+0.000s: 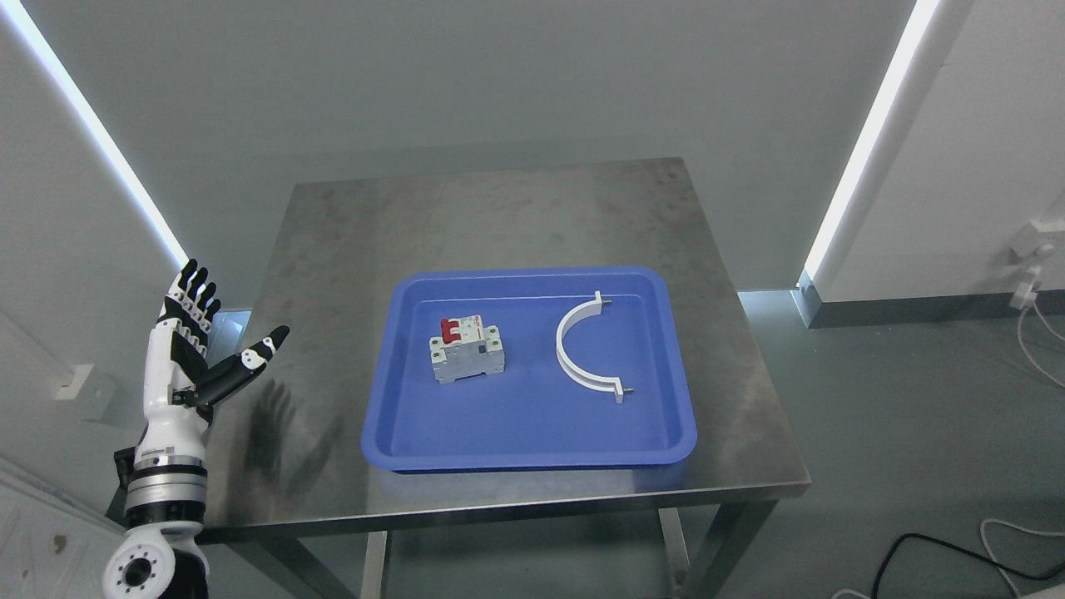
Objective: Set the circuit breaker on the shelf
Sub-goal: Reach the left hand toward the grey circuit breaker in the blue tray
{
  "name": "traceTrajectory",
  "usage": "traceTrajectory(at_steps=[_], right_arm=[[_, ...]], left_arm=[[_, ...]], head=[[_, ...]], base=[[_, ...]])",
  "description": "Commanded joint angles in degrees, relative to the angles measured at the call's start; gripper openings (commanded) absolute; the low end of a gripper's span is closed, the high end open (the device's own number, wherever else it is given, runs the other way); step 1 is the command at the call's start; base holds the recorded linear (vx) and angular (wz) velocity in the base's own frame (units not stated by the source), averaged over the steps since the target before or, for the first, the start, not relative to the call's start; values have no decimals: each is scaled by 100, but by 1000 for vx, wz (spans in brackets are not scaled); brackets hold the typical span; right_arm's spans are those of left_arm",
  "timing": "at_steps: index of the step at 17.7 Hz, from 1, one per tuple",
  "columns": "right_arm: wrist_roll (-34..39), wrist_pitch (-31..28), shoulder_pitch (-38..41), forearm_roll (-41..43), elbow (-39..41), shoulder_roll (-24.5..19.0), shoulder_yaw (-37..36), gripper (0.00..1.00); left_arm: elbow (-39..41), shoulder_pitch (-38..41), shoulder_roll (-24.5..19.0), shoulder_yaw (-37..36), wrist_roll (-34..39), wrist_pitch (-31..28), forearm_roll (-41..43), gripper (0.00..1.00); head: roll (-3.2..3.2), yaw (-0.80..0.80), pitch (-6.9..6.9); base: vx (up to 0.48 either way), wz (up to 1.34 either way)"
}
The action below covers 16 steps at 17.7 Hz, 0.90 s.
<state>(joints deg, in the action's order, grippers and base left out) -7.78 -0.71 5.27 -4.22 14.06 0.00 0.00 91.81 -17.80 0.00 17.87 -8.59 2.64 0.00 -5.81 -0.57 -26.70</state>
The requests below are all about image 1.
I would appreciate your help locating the white red circuit breaker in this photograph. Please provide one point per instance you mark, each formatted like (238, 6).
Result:
(466, 348)

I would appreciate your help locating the stainless steel table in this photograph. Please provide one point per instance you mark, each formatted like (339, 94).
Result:
(284, 454)

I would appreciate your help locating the white wall socket plug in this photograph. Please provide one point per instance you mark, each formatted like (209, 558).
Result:
(1035, 243)

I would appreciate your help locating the blue plastic tray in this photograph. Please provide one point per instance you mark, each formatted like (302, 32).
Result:
(532, 416)

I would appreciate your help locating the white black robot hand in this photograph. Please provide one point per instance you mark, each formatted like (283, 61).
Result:
(181, 390)

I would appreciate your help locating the white half-round pipe clamp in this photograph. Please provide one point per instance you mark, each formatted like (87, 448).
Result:
(579, 375)

